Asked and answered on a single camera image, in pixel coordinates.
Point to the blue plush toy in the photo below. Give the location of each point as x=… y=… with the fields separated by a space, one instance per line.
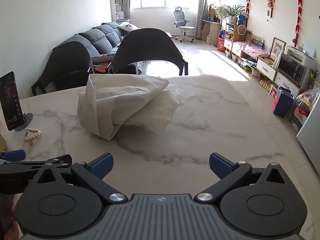
x=242 y=19

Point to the tray of eggs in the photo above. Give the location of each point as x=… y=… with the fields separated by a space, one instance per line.
x=265 y=85

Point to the white plastic bag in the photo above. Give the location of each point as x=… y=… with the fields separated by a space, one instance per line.
x=278 y=61

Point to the dark grey sofa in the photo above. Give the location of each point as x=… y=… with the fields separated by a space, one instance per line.
x=100 y=37

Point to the small framed picture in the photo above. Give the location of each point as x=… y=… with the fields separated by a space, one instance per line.
x=248 y=35

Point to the white printer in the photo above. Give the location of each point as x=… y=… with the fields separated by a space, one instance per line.
x=301 y=56

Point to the framed bear picture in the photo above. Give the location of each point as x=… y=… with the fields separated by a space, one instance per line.
x=278 y=48

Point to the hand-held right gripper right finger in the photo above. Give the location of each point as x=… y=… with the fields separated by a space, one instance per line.
x=220 y=166

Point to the clear bag of yellow food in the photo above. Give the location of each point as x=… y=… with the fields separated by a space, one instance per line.
x=308 y=98

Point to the printed cardboard box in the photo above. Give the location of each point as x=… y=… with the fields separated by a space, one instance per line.
x=298 y=120

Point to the pink cloth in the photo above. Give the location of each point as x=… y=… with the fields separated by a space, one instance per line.
x=250 y=48

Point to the white shopping bag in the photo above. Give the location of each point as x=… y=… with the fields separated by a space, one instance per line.
x=120 y=105

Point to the white bookshelf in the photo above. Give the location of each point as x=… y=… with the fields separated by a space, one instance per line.
x=117 y=2

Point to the red hanging garland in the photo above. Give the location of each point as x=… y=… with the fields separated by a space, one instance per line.
x=248 y=0
x=299 y=12

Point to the black microwave oven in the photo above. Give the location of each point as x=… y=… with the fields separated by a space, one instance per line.
x=291 y=68

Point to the red bucket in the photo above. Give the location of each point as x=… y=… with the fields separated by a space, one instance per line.
x=221 y=45

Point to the white office chair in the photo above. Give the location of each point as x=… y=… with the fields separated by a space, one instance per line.
x=183 y=27

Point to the low wooden drawer cabinet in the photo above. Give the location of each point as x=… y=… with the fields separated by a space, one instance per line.
x=265 y=67

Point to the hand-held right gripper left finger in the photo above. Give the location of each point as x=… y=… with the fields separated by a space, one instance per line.
x=101 y=166

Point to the black smartphone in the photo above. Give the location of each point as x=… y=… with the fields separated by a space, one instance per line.
x=10 y=100

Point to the person's left hand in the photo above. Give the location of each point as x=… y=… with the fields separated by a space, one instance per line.
x=14 y=217

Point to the red patterned cushion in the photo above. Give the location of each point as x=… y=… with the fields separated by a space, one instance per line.
x=103 y=68

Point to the dark blue box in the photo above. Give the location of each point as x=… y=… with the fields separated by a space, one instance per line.
x=282 y=102

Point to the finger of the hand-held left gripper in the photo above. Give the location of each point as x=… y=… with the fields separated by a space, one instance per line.
x=15 y=155
x=25 y=167

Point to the white sofa pillow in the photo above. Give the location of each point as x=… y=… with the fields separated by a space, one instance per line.
x=127 y=27

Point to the white refrigerator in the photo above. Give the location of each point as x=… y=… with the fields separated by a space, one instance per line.
x=311 y=135

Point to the potted green plant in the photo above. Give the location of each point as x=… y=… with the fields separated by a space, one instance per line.
x=232 y=12

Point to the small green plant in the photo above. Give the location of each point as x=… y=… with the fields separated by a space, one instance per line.
x=312 y=74

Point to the black dining chair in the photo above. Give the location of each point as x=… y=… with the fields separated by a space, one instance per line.
x=65 y=57
x=147 y=45

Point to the wooden desk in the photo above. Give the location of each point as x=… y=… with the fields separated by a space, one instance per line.
x=215 y=31

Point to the wooden shelf unit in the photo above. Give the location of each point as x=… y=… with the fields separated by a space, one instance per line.
x=231 y=32

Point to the red box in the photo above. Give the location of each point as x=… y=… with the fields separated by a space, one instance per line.
x=273 y=92

